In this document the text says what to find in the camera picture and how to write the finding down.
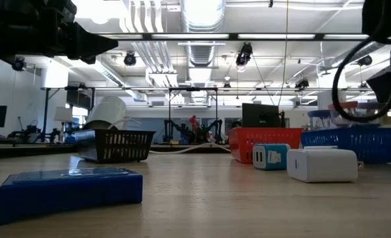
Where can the black monitor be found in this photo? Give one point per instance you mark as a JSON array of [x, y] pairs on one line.
[[261, 115]]

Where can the black background frame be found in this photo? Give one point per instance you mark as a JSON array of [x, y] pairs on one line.
[[46, 99]]

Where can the white rounded box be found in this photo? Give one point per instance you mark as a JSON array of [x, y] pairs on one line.
[[321, 165]]

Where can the blue plastic basket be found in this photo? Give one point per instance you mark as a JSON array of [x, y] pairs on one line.
[[364, 145]]

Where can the white lampshade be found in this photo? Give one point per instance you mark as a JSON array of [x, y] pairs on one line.
[[63, 114]]

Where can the black overhead beam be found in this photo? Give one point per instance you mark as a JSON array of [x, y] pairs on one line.
[[233, 36]]

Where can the pink hourglass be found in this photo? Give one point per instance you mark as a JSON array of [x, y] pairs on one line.
[[345, 106]]

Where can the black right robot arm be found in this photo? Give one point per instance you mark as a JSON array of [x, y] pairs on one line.
[[385, 20]]

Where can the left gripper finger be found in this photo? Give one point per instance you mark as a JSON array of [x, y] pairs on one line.
[[89, 38], [92, 50]]

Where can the red ornament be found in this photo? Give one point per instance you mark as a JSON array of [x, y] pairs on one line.
[[193, 121]]

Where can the teal and white charger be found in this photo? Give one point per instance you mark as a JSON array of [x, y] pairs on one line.
[[271, 157]]

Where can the blue box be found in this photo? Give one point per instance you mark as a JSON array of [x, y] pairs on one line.
[[66, 195]]

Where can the blue hourglass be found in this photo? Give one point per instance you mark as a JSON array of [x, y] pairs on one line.
[[318, 114]]

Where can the black plastic basket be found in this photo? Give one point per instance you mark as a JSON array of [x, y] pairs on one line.
[[115, 147]]

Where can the red plastic basket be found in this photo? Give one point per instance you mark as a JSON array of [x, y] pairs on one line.
[[244, 145]]

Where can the black hanging camera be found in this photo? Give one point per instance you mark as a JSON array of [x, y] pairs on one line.
[[244, 53], [18, 63], [365, 60], [130, 59], [301, 84]]

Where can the background black robot arm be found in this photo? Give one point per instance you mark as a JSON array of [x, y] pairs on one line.
[[215, 129], [170, 129]]

